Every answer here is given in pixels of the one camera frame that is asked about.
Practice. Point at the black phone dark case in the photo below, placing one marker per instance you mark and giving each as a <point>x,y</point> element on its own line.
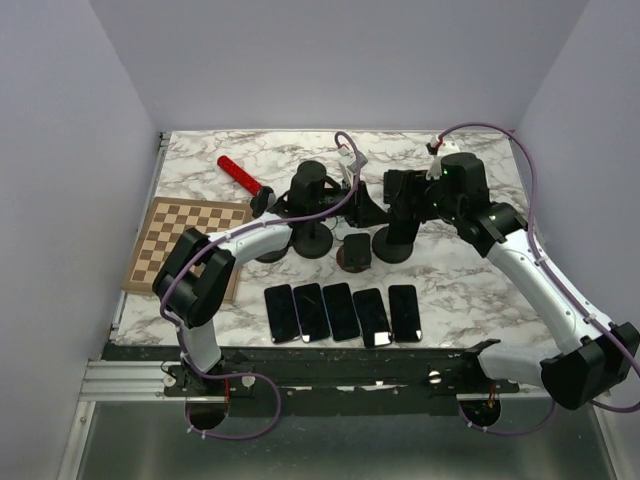
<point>341,312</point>

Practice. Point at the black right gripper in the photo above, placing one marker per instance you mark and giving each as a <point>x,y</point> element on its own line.
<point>426,213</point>

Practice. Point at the wooden chessboard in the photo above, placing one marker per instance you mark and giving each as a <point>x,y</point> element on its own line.
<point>166,219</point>

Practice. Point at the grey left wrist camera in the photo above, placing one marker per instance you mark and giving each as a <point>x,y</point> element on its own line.
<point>349,163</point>

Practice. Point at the black front mounting rail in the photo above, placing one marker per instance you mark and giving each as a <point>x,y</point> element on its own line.
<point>257,382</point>

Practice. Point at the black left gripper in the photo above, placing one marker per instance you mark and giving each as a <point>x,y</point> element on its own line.
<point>362,211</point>

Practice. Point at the black round-base stand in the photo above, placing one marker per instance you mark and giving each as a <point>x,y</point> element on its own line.
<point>312,240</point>
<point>260,203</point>
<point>394,243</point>

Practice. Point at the black stand on wooden base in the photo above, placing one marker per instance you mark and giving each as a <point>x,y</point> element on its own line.
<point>355,254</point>

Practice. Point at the pink-edged black phone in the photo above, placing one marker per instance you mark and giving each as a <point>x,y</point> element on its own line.
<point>281,313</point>

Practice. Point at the small black phone stand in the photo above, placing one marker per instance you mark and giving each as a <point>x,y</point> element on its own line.
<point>392,182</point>

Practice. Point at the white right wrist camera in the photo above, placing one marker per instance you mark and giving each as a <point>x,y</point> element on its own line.
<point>438,149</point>

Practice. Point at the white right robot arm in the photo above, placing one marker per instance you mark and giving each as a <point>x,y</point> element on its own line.
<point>593,353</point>

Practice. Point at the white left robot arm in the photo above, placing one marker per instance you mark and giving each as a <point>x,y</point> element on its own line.
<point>192,282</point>

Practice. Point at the blue-edged black phone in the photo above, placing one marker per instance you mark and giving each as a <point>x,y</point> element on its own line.
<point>312,316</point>

